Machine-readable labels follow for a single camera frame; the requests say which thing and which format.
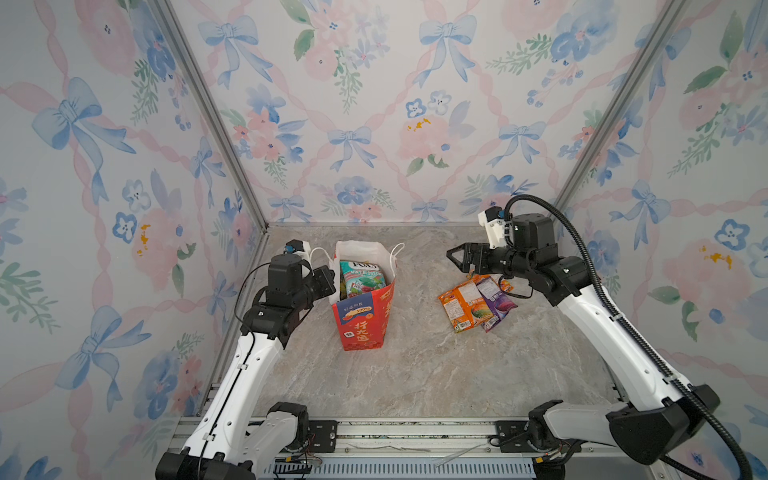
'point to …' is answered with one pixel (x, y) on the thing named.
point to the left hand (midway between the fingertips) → (335, 268)
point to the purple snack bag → (499, 303)
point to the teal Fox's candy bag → (362, 277)
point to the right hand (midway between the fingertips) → (460, 250)
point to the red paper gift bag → (361, 319)
